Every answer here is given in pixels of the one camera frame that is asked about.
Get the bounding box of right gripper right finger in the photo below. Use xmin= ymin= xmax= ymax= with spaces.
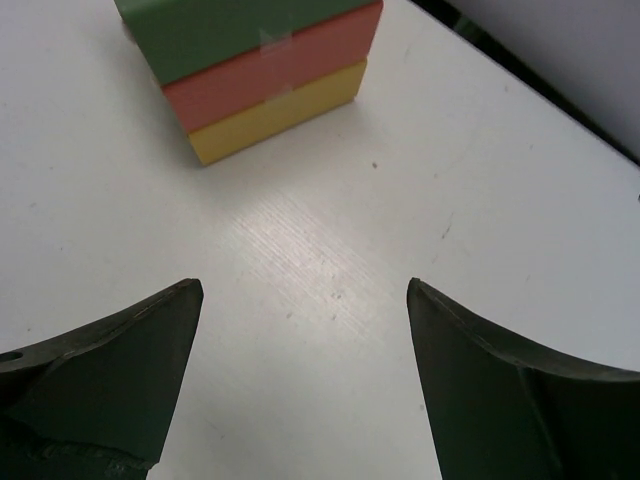
xmin=406 ymin=278 xmax=639 ymax=480

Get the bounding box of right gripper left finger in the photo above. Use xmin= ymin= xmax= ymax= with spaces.
xmin=1 ymin=279 xmax=204 ymax=479

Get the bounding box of orange drawer box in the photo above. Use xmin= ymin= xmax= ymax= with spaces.
xmin=162 ymin=1 xmax=383 ymax=133

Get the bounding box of yellow bottom drawer box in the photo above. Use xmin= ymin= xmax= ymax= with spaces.
xmin=188 ymin=59 xmax=368 ymax=165

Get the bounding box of green top drawer box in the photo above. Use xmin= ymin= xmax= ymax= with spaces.
xmin=115 ymin=0 xmax=367 ymax=85

